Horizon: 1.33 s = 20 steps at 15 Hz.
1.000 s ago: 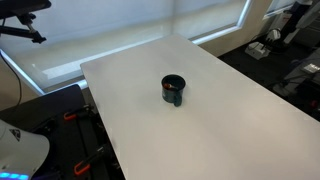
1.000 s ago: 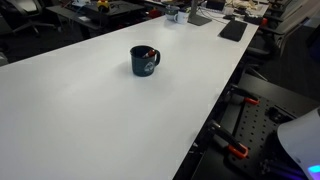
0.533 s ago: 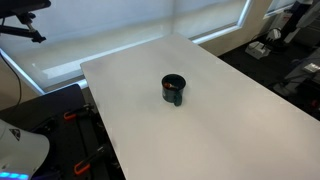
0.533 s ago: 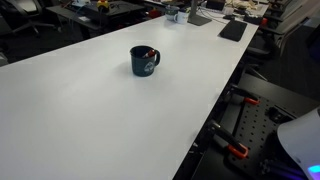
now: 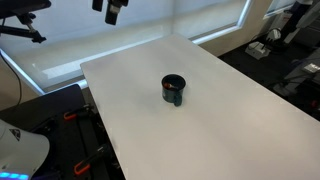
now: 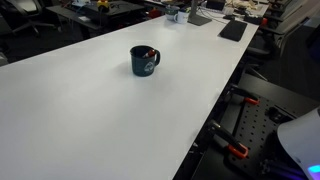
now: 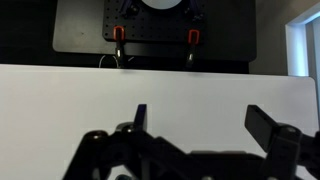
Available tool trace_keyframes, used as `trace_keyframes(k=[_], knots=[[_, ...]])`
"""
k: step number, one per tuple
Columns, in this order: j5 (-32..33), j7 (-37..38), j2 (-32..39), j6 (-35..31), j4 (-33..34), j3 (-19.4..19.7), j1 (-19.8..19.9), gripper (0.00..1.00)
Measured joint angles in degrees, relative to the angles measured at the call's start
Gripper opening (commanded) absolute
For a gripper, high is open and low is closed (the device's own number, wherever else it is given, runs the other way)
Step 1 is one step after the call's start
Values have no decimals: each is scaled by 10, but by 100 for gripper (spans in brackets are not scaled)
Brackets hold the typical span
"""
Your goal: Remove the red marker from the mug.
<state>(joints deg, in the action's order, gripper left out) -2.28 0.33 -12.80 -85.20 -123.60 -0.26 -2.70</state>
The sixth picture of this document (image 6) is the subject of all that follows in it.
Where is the red marker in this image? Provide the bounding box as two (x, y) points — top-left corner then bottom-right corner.
(143, 49), (157, 59)

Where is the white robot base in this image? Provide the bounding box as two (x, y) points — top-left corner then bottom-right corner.
(277, 107), (320, 180)

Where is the dark teal mug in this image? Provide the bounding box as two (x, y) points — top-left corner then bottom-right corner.
(129, 45), (161, 78)

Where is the white mug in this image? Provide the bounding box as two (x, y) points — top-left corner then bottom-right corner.
(173, 10), (190, 25)

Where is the small red object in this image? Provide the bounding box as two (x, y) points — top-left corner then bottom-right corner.
(148, 8), (163, 20)

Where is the grey ceramic bowl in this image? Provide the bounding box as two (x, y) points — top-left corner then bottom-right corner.
(165, 5), (181, 22)

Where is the grey monitor stand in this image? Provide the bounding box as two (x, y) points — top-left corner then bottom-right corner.
(187, 0), (213, 27)

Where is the black background desk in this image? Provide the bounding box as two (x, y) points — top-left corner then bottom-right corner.
(46, 0), (148, 40)

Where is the black flat pad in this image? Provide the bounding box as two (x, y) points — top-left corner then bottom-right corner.
(218, 19), (249, 43)

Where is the black box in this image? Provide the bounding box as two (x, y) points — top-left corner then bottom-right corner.
(205, 0), (226, 12)

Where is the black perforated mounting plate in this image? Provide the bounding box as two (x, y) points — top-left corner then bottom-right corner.
(227, 94), (298, 179)

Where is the yellow red emergency stop button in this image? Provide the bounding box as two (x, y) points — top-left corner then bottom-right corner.
(96, 0), (111, 13)

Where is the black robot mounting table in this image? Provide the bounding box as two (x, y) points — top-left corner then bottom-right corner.
(191, 73), (320, 180)

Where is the black office chair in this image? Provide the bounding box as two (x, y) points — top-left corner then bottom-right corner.
(245, 13), (294, 81)

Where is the black desk item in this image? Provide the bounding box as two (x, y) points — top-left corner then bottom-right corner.
(243, 13), (264, 26)

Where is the grey office chair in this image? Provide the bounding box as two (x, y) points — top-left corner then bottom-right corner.
(0, 0), (56, 36)

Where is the black clamp orange handle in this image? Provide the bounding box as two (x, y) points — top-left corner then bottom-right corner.
(223, 84), (260, 106)
(207, 120), (250, 159)

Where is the small black bracket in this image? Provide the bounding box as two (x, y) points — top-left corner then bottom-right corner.
(268, 106), (285, 123)

